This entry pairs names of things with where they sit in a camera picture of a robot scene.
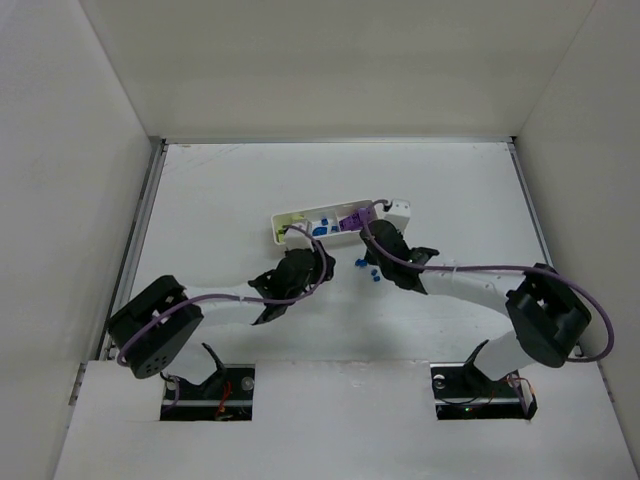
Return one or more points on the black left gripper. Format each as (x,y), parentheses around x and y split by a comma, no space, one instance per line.
(304,257)

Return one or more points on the purple lego plate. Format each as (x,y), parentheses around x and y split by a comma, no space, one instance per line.
(352,222)

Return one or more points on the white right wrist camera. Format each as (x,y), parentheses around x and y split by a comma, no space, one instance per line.
(398,213)

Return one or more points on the purple rounded lego brick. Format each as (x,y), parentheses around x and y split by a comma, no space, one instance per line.
(367,214)

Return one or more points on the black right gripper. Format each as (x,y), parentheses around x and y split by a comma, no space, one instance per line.
(379,239)

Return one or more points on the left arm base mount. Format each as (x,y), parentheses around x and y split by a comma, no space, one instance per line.
(226,395)

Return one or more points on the white three-compartment tray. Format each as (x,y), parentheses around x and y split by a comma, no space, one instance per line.
(334,213)

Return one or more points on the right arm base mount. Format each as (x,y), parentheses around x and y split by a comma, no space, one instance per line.
(462,392)

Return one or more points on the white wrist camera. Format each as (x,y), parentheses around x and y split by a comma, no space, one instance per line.
(398,213)
(294,239)

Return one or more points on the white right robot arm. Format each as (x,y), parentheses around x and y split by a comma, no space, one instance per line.
(547,318)

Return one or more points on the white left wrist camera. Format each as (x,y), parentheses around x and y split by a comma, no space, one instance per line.
(294,239)

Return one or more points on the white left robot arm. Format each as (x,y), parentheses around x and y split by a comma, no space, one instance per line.
(151,329)

